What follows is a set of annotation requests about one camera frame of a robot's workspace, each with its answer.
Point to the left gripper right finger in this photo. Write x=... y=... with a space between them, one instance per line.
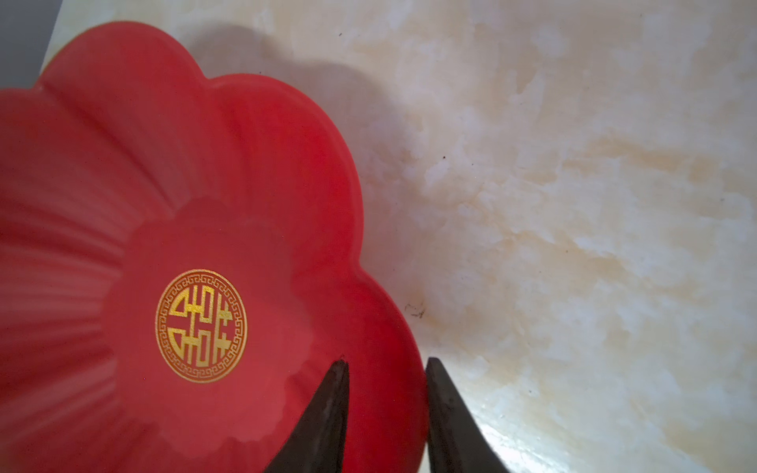
x=455 y=443

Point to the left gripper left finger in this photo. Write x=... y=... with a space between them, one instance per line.
x=318 y=440

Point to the red flower-shaped bowl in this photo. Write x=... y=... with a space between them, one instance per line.
x=180 y=268

